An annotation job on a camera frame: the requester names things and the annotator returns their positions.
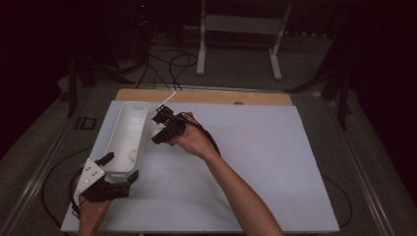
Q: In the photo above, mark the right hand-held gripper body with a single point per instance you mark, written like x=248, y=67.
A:
x=177, y=126

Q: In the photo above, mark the black tripod stand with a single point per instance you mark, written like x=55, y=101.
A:
x=343, y=105
x=72, y=95

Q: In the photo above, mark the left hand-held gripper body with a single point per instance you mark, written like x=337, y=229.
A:
x=90, y=174

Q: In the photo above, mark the white metal stand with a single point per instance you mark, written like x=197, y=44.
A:
x=242, y=24

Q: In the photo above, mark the person's left hand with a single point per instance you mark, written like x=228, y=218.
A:
x=95, y=208

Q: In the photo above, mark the wooden board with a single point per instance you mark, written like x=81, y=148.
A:
x=229, y=97

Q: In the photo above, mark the person's right hand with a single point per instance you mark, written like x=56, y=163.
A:
x=196, y=142

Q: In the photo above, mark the white plastic bin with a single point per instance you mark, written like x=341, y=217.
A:
x=126, y=137

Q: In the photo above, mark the metal floor rail frame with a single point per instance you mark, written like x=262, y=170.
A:
x=36, y=183

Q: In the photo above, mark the white table mat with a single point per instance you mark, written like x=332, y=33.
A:
x=262, y=183

